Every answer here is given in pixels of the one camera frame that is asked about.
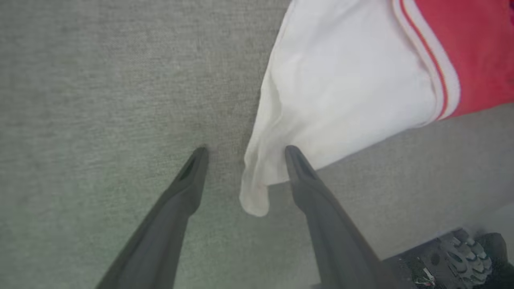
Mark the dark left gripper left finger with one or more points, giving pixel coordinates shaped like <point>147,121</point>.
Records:
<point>168,224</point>

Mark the grey fabric sofa seat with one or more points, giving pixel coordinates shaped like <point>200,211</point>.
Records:
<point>100,100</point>

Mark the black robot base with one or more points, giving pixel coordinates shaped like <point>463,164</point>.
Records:
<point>453,261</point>

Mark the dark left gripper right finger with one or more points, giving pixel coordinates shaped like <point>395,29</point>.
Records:
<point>329,224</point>

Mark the red white basketball jersey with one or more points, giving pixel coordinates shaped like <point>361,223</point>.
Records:
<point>353,80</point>

